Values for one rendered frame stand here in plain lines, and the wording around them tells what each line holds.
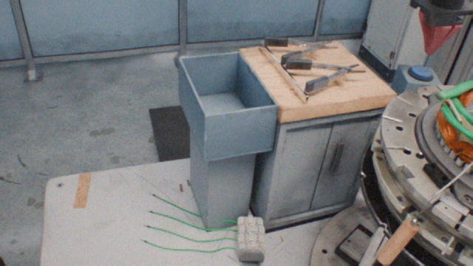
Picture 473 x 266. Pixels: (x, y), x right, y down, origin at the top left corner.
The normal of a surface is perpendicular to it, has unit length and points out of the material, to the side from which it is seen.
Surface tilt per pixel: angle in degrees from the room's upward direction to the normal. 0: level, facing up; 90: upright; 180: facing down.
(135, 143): 0
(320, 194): 90
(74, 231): 0
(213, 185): 90
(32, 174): 0
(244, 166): 90
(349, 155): 90
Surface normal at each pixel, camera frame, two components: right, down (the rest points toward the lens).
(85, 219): 0.07, -0.77
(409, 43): 0.29, 0.62
